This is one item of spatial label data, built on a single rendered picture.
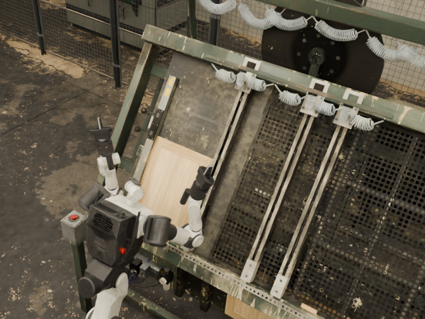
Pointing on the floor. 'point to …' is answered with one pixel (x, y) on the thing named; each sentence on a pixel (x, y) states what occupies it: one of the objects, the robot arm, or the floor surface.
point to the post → (79, 255)
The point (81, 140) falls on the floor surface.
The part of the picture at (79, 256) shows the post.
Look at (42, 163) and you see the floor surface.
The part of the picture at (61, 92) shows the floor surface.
